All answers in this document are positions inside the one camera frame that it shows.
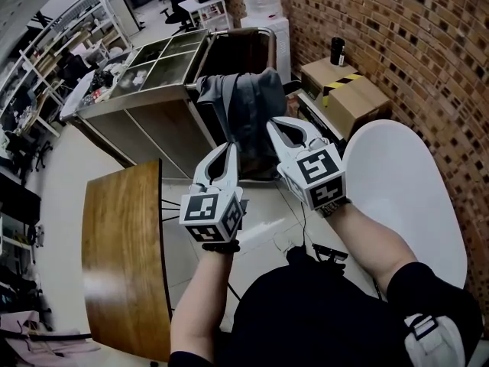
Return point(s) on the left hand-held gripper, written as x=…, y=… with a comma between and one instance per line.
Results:
x=214, y=214

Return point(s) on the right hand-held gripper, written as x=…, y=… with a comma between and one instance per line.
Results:
x=319, y=174

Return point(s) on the grey clothing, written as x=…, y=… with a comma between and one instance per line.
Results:
x=248, y=105

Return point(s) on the pink clothing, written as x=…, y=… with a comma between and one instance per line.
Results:
x=46, y=346

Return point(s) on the person's left forearm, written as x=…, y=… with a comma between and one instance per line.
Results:
x=198, y=304

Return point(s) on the person's right forearm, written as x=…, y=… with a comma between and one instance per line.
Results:
x=374, y=243

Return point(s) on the person's black clothing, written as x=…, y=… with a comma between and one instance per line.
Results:
x=313, y=319

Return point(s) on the black and white flat case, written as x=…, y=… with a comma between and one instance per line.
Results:
x=317, y=115

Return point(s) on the taped cardboard box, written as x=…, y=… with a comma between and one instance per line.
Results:
x=355, y=98

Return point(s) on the dark wrist band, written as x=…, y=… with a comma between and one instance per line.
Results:
x=333, y=207

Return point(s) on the white water dispenser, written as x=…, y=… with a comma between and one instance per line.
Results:
x=280, y=48

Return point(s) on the black bottle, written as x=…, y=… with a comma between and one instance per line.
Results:
x=337, y=51

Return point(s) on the black floor device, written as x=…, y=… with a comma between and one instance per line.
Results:
x=330, y=252

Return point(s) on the white round table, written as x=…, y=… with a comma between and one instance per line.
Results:
x=401, y=197

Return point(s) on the brown wooden table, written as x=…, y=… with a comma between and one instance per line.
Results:
x=122, y=251

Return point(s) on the small white shelf unit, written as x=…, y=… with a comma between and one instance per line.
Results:
x=208, y=12

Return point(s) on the black office chair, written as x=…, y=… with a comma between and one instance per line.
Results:
x=179, y=6

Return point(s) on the black swivel chair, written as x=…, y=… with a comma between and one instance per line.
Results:
x=28, y=155

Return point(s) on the white shelving rack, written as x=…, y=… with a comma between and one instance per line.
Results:
x=46, y=52

